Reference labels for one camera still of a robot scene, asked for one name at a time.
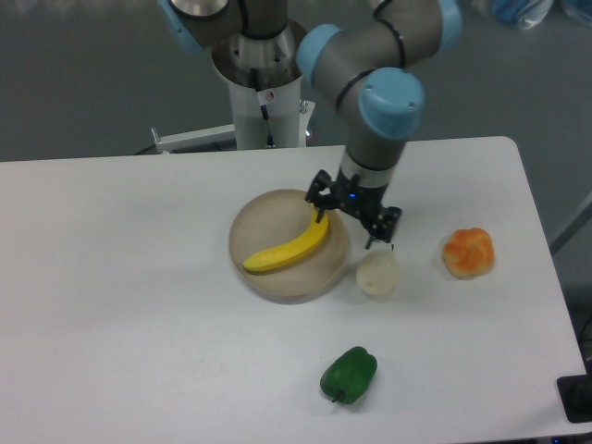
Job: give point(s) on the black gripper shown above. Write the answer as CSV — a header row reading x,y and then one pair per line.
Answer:
x,y
362,203

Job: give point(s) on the yellow banana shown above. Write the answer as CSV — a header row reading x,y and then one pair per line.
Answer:
x,y
291,252

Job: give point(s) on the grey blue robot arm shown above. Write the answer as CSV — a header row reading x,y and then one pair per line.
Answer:
x,y
363,75

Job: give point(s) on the beige round plate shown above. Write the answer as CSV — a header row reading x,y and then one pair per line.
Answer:
x,y
276,217

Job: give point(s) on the white pear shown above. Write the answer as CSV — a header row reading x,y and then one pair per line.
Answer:
x,y
378,273

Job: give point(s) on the orange bread roll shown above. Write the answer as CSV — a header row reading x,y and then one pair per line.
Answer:
x,y
468,253

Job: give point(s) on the green bell pepper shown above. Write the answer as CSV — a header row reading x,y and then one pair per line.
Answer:
x,y
349,377

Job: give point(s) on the grey table leg strut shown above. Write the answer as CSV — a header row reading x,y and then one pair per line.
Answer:
x,y
580,216

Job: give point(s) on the blue plastic bag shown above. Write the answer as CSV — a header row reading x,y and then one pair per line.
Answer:
x,y
520,14

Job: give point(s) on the black box at table edge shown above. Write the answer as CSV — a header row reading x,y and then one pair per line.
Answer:
x,y
575,392

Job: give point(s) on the white left frame bracket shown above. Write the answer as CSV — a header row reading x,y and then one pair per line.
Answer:
x,y
195,141

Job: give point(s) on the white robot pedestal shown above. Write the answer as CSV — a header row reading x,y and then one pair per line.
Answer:
x,y
265,88

